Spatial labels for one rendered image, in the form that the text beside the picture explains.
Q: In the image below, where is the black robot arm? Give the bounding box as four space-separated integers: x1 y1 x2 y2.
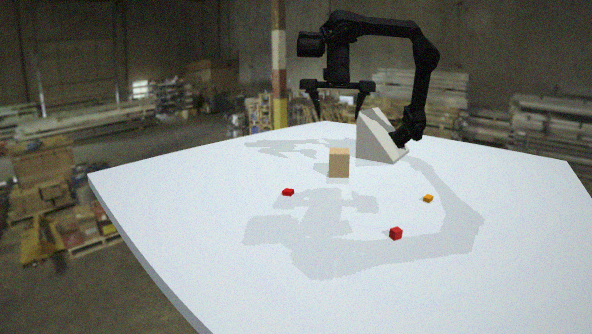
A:
297 10 440 148

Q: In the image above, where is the small red block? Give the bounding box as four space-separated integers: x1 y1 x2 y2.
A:
282 188 294 197
389 226 403 241

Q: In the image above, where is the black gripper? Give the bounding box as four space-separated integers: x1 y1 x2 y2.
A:
300 57 376 121

